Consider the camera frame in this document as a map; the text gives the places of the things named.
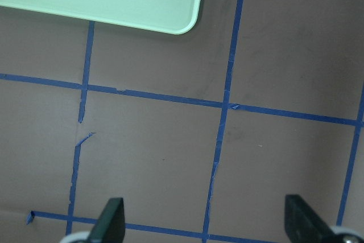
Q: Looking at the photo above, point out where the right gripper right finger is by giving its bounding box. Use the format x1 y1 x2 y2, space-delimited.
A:
284 195 336 243

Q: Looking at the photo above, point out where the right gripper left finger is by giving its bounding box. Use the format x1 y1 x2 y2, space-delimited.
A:
86 197 125 243

